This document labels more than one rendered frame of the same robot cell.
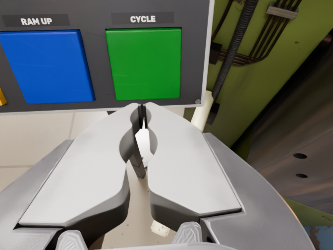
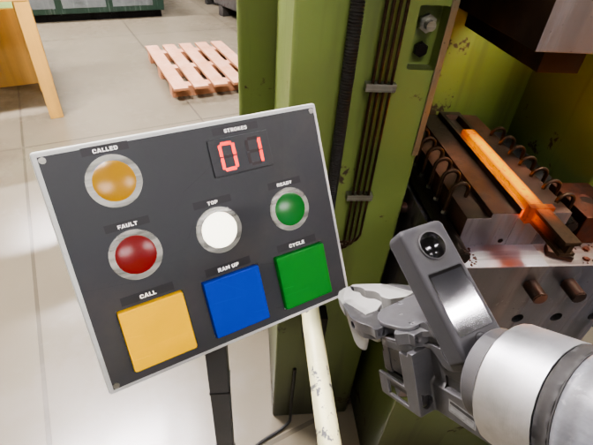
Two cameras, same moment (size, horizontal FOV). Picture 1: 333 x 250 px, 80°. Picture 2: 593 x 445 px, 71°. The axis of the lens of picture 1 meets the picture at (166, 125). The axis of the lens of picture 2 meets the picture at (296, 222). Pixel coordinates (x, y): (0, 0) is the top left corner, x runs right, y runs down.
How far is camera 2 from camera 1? 0.39 m
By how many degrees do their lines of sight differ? 29
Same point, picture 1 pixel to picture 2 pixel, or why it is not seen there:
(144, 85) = (306, 289)
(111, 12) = (277, 245)
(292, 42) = (378, 217)
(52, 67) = (241, 297)
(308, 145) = not seen: hidden behind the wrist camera
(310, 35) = (390, 207)
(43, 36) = (236, 275)
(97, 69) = (269, 289)
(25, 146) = not seen: outside the picture
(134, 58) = (296, 271)
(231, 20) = not seen: hidden behind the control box
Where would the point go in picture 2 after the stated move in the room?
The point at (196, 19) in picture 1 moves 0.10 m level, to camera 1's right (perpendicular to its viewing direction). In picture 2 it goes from (328, 233) to (387, 219)
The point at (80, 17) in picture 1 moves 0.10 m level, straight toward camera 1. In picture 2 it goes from (257, 255) to (318, 295)
